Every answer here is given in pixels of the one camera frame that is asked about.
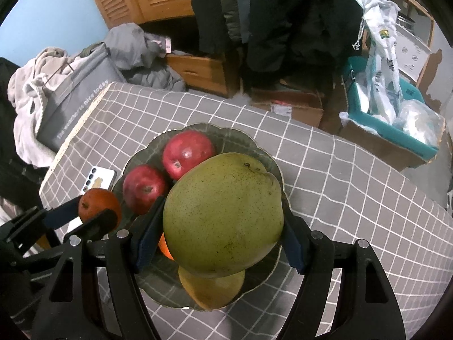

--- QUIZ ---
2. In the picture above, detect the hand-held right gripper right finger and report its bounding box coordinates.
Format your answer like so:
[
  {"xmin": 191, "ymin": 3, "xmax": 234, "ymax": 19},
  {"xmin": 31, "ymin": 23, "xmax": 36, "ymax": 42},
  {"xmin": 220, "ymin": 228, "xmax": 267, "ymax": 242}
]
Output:
[{"xmin": 278, "ymin": 212, "xmax": 407, "ymax": 340}]

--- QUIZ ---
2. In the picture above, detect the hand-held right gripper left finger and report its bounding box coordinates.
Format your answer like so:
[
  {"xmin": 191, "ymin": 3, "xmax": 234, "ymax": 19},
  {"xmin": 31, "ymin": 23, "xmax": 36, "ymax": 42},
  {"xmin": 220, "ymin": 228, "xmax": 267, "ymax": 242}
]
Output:
[{"xmin": 32, "ymin": 195, "xmax": 167, "ymax": 340}]

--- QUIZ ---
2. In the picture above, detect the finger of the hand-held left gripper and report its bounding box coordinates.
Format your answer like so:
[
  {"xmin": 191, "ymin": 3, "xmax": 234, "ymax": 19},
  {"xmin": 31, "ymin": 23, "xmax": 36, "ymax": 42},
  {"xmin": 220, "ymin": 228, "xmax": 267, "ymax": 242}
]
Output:
[
  {"xmin": 64, "ymin": 210, "xmax": 119, "ymax": 245},
  {"xmin": 42, "ymin": 196, "xmax": 86, "ymax": 230}
]

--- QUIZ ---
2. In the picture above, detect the orange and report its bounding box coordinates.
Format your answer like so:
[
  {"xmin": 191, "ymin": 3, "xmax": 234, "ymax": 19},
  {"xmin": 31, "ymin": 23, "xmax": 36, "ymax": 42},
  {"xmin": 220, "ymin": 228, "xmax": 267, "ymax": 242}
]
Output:
[
  {"xmin": 78, "ymin": 188, "xmax": 122, "ymax": 232},
  {"xmin": 157, "ymin": 234, "xmax": 175, "ymax": 261}
]

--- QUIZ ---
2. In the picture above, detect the red apple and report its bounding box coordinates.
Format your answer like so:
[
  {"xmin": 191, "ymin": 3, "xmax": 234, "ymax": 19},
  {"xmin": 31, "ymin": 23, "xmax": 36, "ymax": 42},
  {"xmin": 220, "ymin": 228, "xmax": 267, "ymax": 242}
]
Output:
[
  {"xmin": 123, "ymin": 165, "xmax": 170, "ymax": 216},
  {"xmin": 162, "ymin": 130, "xmax": 216, "ymax": 181}
]

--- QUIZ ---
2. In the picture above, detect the green glass bowl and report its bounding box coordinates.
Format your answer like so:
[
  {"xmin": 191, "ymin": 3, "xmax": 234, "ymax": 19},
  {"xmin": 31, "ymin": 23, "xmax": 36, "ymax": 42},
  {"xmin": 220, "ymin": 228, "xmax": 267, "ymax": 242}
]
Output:
[{"xmin": 112, "ymin": 123, "xmax": 289, "ymax": 311}]

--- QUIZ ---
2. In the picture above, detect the white smartphone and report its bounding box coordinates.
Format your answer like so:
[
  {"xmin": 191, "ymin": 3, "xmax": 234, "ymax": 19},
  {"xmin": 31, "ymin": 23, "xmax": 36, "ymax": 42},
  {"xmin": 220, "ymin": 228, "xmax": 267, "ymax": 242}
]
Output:
[{"xmin": 81, "ymin": 166, "xmax": 117, "ymax": 199}]

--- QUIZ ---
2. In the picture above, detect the dark cloth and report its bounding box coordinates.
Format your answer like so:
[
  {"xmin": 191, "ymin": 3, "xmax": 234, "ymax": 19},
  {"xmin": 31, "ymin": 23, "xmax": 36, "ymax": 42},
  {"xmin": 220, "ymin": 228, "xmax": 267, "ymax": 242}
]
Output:
[{"xmin": 0, "ymin": 57, "xmax": 54, "ymax": 213}]

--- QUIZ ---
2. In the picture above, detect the grey checked tablecloth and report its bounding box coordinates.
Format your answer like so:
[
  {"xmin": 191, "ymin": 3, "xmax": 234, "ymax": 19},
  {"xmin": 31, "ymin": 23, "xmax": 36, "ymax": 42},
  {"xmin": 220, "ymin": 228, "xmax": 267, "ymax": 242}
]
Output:
[{"xmin": 39, "ymin": 82, "xmax": 453, "ymax": 340}]

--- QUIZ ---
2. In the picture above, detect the pale fleece blanket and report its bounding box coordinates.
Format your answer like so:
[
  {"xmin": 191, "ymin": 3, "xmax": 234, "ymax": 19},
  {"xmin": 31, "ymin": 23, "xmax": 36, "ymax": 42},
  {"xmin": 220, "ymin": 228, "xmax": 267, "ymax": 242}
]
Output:
[{"xmin": 8, "ymin": 47, "xmax": 75, "ymax": 169}]

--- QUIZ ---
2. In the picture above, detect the large cardboard box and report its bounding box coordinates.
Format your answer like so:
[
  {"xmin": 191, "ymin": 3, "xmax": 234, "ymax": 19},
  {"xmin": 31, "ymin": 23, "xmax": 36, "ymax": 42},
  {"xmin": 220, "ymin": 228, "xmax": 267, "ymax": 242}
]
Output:
[{"xmin": 320, "ymin": 74, "xmax": 430, "ymax": 172}]

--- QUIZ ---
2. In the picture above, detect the grey tote bag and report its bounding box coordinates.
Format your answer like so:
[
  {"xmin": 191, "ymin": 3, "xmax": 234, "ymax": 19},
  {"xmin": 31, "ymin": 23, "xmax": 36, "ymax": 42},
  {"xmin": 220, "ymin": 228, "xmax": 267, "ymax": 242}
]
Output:
[{"xmin": 37, "ymin": 42, "xmax": 128, "ymax": 151}]

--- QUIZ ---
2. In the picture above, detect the small cardboard box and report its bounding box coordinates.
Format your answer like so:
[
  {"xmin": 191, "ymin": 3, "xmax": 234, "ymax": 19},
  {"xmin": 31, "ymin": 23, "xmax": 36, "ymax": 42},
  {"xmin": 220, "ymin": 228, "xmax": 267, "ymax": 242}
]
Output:
[{"xmin": 248, "ymin": 78, "xmax": 325, "ymax": 128}]

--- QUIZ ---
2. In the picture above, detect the teal plastic crate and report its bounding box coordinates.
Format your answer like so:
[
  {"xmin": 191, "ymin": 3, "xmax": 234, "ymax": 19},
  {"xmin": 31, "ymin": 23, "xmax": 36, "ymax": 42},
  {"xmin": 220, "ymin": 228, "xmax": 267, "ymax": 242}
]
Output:
[{"xmin": 345, "ymin": 57, "xmax": 439, "ymax": 160}]

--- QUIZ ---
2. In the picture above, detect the wooden drawer box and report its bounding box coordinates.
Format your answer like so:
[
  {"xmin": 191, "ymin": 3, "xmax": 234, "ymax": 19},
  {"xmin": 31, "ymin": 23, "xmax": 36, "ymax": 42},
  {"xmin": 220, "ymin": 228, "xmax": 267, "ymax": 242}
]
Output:
[{"xmin": 166, "ymin": 51, "xmax": 241, "ymax": 98}]

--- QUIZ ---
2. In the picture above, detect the clear plastic bag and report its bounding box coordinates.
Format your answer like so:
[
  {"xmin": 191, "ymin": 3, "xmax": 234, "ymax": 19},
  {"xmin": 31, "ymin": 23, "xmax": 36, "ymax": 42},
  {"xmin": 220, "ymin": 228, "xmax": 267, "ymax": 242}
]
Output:
[{"xmin": 393, "ymin": 99, "xmax": 445, "ymax": 147}]

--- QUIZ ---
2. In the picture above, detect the pile of grey clothes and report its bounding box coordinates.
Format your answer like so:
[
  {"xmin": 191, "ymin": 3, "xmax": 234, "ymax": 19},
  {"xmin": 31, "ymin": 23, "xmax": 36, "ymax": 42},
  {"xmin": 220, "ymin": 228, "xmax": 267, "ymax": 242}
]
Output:
[{"xmin": 104, "ymin": 23, "xmax": 186, "ymax": 93}]

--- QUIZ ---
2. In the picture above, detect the black hooded coat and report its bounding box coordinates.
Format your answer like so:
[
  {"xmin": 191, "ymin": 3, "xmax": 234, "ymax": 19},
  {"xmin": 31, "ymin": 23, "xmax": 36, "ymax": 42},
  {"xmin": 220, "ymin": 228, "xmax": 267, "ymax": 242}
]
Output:
[{"xmin": 244, "ymin": 0, "xmax": 365, "ymax": 78}]

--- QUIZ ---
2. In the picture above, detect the white plastic basket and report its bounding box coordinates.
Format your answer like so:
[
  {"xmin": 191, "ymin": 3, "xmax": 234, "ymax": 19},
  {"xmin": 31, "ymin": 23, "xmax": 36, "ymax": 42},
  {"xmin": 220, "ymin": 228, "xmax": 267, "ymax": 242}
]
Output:
[{"xmin": 393, "ymin": 28, "xmax": 432, "ymax": 82}]

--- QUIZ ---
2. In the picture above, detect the grey jacket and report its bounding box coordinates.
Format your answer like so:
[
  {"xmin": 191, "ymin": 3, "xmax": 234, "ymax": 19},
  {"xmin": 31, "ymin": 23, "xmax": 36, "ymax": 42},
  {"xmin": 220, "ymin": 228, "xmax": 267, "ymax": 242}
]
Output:
[{"xmin": 223, "ymin": 0, "xmax": 250, "ymax": 43}]

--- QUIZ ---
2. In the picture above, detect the wooden shelf unit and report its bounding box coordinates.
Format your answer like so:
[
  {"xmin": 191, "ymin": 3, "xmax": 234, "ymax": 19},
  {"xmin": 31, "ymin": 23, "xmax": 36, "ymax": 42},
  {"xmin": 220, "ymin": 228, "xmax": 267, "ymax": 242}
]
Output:
[{"xmin": 368, "ymin": 0, "xmax": 436, "ymax": 89}]

